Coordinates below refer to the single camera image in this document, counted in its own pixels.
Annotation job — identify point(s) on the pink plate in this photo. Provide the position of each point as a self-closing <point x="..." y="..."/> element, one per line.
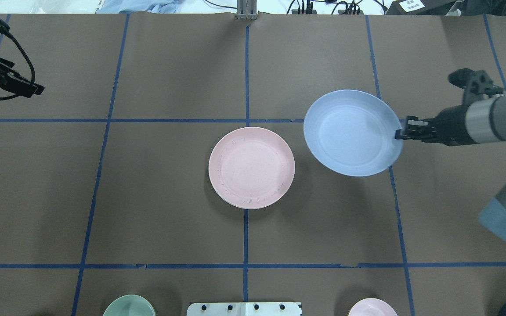
<point x="251" y="168"/>

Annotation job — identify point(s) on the blue plate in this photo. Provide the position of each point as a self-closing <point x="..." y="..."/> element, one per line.
<point x="352" y="133"/>

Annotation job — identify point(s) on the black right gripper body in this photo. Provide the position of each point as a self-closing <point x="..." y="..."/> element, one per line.
<point x="451" y="126"/>

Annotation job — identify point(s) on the pink bowl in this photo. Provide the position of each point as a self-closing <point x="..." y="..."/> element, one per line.
<point x="371" y="307"/>

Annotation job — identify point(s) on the green bowl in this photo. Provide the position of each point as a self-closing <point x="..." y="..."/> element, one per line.
<point x="130" y="305"/>

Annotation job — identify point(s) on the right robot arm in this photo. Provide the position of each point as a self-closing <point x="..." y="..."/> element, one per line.
<point x="478" y="123"/>

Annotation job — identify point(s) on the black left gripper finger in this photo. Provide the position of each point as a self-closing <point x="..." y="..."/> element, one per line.
<point x="17" y="84"/>

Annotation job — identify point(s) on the light blue cloth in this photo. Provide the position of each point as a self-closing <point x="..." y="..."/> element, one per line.
<point x="130" y="6"/>

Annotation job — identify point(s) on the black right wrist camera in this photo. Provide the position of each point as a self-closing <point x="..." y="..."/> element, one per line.
<point x="476" y="85"/>

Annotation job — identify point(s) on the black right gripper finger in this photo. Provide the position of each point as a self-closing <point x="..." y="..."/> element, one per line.
<point x="413" y="128"/>

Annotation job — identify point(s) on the aluminium frame post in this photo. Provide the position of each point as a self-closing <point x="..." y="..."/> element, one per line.
<point x="246" y="10"/>

